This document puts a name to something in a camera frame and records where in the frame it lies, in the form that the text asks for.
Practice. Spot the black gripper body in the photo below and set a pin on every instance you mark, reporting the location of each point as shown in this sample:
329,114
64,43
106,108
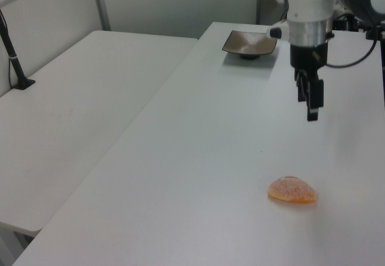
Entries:
308,56

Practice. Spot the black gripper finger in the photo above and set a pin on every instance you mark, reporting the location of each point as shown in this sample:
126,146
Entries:
315,97
302,88

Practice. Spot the orange sugared bread piece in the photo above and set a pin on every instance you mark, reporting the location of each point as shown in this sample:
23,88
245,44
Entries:
291,189

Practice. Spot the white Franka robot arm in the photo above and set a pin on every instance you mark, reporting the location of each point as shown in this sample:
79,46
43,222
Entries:
306,1

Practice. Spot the square brown ceramic plate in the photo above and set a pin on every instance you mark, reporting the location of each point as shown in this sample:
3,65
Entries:
249,41

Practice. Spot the white side table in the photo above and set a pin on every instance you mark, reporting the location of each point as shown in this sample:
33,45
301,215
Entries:
75,112

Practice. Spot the grey partition frame post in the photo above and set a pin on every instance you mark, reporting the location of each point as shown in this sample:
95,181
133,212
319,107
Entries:
258,1
101,4

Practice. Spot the black camera stand pole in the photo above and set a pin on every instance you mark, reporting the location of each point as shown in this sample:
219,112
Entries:
13,58

